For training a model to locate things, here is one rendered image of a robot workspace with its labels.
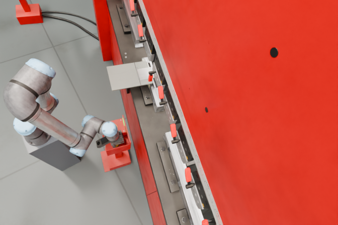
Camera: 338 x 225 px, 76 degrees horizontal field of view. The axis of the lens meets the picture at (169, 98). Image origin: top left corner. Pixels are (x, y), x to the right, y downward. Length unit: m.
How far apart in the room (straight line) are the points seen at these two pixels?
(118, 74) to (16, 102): 0.65
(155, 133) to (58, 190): 1.19
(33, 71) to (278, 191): 0.93
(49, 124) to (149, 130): 0.61
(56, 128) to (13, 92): 0.23
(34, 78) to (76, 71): 1.69
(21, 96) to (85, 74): 1.70
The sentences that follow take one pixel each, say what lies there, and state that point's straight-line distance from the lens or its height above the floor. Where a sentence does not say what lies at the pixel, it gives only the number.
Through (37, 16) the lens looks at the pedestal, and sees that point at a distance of 3.16.
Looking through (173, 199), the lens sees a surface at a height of 0.87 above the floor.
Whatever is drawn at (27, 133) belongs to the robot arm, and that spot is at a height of 0.97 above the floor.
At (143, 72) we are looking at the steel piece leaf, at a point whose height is 1.00.
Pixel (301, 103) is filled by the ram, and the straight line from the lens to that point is 0.41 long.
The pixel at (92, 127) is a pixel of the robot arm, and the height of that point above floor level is 1.07.
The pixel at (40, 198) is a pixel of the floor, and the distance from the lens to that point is 2.34.
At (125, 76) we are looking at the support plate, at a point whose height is 1.00.
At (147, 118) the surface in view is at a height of 0.87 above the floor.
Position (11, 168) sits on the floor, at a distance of 2.46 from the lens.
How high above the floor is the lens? 2.22
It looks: 62 degrees down
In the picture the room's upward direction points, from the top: 22 degrees clockwise
